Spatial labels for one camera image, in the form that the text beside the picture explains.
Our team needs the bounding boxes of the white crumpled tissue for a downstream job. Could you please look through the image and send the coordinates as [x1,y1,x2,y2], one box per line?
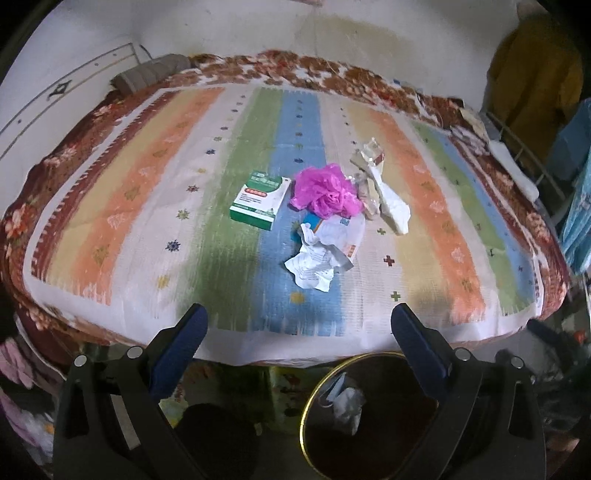
[323,385,365,437]

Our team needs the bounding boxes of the white decorated headboard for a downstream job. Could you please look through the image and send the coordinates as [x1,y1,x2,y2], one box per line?
[0,42,153,158]

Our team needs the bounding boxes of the long white wrapper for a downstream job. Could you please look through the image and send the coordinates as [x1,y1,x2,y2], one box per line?
[367,164,411,236]

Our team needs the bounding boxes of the dark bin with gold rim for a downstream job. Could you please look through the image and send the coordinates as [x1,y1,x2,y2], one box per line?
[299,352,462,480]

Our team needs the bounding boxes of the metal rack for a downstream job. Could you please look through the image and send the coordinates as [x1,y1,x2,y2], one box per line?
[480,111,568,208]

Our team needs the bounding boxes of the colourful floor mat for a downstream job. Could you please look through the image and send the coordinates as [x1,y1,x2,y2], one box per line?
[157,362,319,430]

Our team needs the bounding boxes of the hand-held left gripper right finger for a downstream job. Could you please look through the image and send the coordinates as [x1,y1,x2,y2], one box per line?
[390,302,548,480]

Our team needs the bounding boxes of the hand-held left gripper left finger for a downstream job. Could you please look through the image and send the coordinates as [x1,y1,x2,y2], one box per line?
[53,303,208,480]

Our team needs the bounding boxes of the white folded cloth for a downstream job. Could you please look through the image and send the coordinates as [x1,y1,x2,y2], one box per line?
[489,141,541,199]

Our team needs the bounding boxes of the pink mesh bath pouf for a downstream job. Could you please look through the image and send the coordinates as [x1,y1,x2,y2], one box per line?
[289,163,365,219]

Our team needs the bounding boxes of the pink cloth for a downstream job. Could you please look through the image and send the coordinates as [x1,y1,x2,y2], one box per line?
[0,339,56,462]

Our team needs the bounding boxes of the white packet with blue print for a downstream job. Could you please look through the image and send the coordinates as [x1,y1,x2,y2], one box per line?
[291,215,366,259]

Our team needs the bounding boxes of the blue printed cloth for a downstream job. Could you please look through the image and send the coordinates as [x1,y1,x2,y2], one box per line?
[549,99,591,273]

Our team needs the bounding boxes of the grey pillow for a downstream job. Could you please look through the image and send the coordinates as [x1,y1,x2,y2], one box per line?
[111,54,192,93]

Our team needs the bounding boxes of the green and white carton box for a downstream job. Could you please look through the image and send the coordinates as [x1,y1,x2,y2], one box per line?
[229,171,293,232]

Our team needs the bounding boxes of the yellow garment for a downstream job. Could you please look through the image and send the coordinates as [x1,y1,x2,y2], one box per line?
[487,18,585,153]

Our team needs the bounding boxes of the clear plastic wrapper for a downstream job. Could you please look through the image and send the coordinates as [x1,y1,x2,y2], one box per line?
[349,137,387,172]

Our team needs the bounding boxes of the white paper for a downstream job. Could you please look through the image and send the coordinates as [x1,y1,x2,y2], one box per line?
[284,223,354,292]

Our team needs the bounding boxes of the striped colourful bed sheet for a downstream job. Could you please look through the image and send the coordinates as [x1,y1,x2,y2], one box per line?
[21,85,546,367]

